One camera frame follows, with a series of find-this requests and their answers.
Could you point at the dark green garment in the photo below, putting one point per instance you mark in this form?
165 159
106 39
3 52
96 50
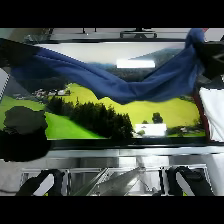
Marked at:
25 120

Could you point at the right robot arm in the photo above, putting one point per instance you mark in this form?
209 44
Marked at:
213 56

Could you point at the red garment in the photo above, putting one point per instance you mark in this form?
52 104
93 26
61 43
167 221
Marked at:
201 113

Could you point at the white garment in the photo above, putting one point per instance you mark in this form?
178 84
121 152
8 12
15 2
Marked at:
215 113

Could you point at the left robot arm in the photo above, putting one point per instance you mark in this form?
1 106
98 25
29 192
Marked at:
15 50

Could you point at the silver frame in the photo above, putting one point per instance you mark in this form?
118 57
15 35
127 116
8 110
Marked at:
116 183

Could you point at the blue garment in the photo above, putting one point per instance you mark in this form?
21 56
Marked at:
160 83

